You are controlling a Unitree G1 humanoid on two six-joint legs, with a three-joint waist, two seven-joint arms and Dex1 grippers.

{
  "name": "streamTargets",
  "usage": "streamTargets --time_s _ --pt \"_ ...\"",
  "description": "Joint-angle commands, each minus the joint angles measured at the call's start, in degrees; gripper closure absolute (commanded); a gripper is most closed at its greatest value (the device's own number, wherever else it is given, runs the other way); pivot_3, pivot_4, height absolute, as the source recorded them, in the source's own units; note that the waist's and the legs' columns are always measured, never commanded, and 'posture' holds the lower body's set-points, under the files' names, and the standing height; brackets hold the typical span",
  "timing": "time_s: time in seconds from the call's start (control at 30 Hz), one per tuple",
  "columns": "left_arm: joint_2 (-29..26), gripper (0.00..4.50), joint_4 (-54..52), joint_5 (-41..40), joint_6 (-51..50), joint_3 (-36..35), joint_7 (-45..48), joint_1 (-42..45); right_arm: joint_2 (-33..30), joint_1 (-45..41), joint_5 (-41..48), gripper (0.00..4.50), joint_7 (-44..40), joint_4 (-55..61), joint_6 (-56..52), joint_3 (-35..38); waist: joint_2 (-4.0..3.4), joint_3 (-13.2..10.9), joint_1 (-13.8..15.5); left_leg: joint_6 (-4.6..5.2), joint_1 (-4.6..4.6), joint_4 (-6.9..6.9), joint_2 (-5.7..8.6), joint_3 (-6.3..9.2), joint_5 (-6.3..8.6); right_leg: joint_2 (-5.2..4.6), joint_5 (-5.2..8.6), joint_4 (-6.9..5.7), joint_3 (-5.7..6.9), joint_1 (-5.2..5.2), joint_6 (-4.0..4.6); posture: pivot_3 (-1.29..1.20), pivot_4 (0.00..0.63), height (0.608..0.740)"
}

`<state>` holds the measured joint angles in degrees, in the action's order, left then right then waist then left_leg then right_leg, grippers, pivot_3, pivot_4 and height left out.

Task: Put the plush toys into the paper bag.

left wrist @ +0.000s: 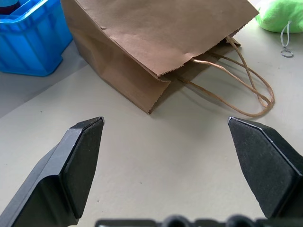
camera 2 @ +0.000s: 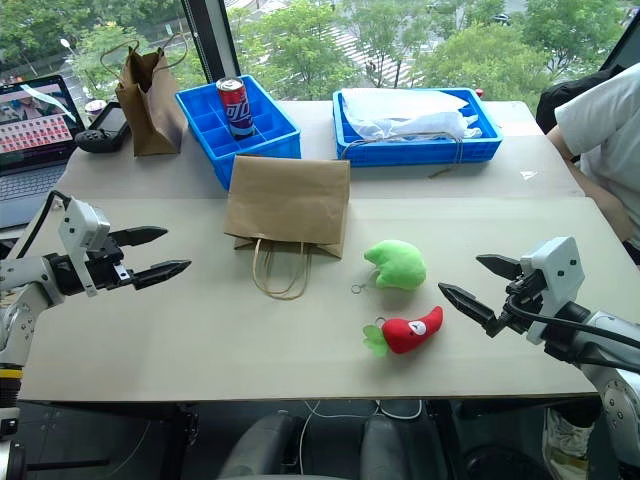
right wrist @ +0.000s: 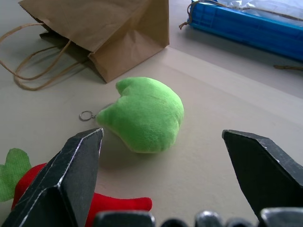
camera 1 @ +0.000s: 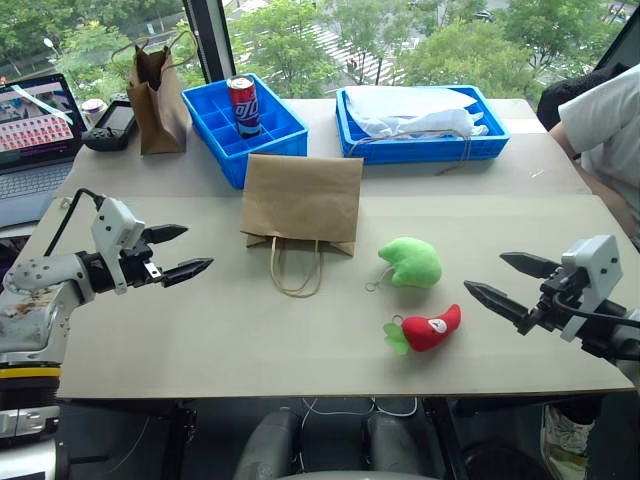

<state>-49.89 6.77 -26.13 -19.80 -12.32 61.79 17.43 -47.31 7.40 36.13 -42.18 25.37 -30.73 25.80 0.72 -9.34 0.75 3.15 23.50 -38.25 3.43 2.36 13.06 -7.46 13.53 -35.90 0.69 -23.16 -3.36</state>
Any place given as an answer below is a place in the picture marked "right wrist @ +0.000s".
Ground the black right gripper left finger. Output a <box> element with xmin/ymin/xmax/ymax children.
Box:
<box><xmin>0</xmin><ymin>128</ymin><xmax>105</xmax><ymax>227</ymax></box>

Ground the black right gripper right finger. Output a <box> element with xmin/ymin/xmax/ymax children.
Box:
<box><xmin>222</xmin><ymin>129</ymin><xmax>303</xmax><ymax>225</ymax></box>

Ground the brown paper bag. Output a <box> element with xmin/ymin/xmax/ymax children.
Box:
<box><xmin>0</xmin><ymin>0</ymin><xmax>170</xmax><ymax>91</ymax></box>

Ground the red plush chili toy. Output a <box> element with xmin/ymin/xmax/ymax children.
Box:
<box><xmin>0</xmin><ymin>148</ymin><xmax>153</xmax><ymax>227</ymax></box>

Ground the green plush toy keychain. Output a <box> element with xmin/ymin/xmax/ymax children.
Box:
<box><xmin>79</xmin><ymin>76</ymin><xmax>185</xmax><ymax>155</ymax></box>

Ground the blue plastic crate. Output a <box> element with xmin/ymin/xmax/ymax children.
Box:
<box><xmin>187</xmin><ymin>0</ymin><xmax>303</xmax><ymax>62</ymax></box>

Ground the white plastic sheet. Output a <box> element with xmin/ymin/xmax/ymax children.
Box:
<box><xmin>214</xmin><ymin>0</ymin><xmax>303</xmax><ymax>19</ymax></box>

